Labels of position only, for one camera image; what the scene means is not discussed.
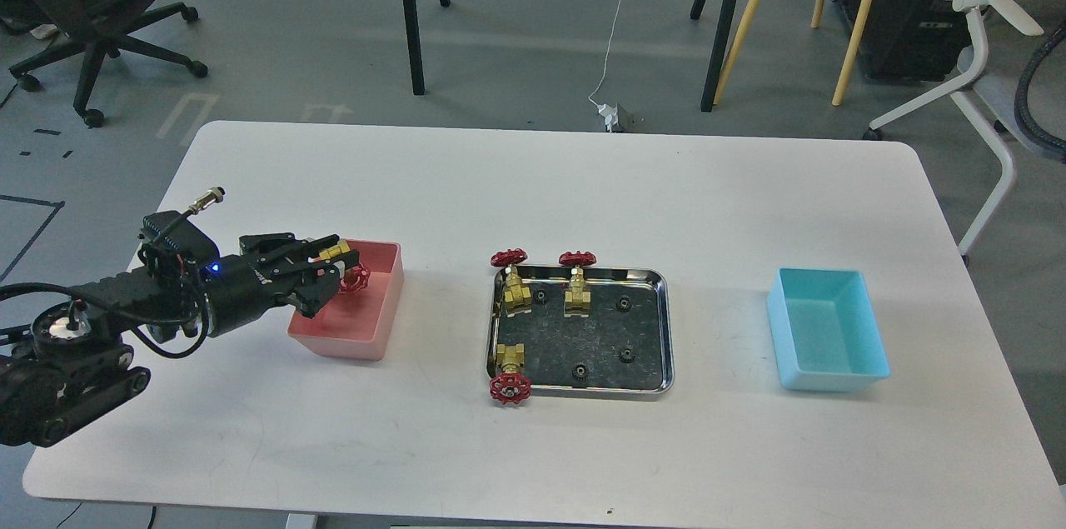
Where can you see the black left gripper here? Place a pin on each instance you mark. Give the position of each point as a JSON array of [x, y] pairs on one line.
[[232, 291]]

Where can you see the brass valve red handwheel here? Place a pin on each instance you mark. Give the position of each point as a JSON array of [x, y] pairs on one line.
[[355, 278]]

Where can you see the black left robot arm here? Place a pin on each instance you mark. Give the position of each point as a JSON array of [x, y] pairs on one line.
[[70, 366]]

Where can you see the pink plastic box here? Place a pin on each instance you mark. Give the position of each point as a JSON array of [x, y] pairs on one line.
[[357, 324]]

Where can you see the brass valve back left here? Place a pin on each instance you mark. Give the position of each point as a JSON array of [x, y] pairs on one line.
[[517, 295]]

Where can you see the brass valve front left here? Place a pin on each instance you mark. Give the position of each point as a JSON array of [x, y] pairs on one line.
[[508, 384]]

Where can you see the brass valve back right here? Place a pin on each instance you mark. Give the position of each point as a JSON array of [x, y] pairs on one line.
[[577, 298]]

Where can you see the small black gear front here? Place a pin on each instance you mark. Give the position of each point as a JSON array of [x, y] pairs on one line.
[[580, 373]]

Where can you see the blue plastic box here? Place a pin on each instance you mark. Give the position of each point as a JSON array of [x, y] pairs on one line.
[[824, 331]]

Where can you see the stainless steel tray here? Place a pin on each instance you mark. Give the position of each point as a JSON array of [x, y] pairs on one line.
[[554, 344]]

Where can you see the black cabinet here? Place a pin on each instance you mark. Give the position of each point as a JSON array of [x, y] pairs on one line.
[[911, 40]]

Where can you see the white grey office chair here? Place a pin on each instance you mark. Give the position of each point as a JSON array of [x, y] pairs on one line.
[[987, 100]]

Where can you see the white power adapter with cable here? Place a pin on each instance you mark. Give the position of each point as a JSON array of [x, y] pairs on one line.
[[610, 113]]

